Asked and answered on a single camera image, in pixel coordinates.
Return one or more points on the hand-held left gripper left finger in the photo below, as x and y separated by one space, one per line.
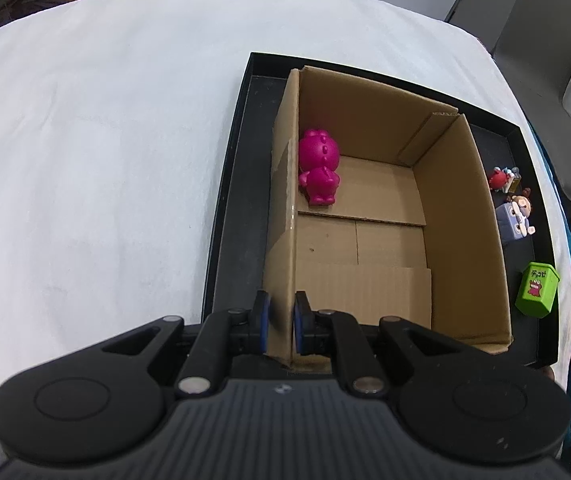
263 321

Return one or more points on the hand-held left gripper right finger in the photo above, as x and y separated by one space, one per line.
299 326

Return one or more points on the brown cardboard box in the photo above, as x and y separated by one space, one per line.
380 240

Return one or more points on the black tray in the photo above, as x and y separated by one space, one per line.
250 135

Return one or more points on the green toy bin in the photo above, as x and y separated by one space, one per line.
538 290

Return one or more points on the pink figurine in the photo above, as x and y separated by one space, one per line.
320 155

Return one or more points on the red crab figurine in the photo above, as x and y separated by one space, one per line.
496 179

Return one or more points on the small yellow liquid bottle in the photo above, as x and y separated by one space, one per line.
515 177

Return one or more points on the black stool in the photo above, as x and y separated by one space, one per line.
15 10

